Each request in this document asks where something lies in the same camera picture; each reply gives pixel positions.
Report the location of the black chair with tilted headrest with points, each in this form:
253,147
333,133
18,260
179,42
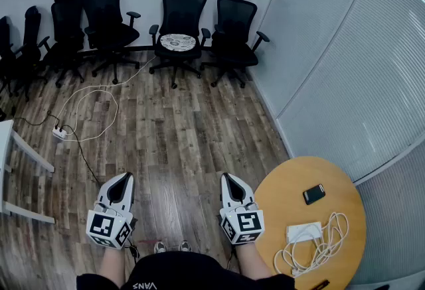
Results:
236,16

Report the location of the person's right forearm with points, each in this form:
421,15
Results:
254,262

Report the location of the person's black shirt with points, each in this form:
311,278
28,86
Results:
179,273

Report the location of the round wooden table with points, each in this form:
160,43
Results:
285,189

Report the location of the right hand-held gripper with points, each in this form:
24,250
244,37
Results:
247,224

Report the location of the white power strip with plugs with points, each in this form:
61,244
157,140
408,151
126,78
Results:
59,132

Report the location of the person's shoe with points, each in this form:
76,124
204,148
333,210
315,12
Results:
185,246
160,247

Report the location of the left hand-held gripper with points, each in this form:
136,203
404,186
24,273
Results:
109,225

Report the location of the small black object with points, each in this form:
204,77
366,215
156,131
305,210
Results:
320,284

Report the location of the person's left forearm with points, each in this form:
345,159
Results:
113,265

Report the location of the person's left shoe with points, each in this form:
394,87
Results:
160,247

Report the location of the white desk frame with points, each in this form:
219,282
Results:
5,149

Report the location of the black smartphone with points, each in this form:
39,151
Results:
313,194

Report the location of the black mesh office chair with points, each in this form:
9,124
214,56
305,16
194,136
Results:
66,20
182,6
5,49
31,36
104,6

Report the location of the person's right shoe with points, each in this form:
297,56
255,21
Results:
185,246

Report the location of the round floral white cushion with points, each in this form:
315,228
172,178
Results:
177,42

